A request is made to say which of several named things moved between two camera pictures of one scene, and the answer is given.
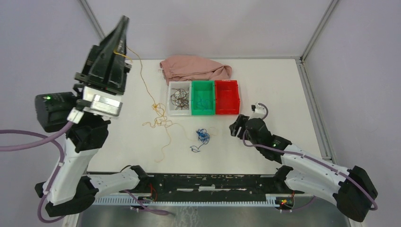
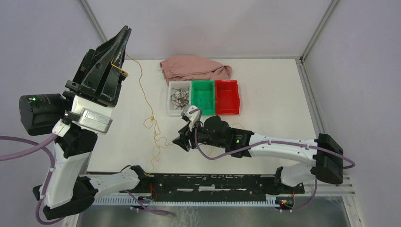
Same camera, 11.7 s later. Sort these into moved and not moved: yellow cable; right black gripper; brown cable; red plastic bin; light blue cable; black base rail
Moved: yellow cable; right black gripper
Not moved: brown cable; black base rail; red plastic bin; light blue cable
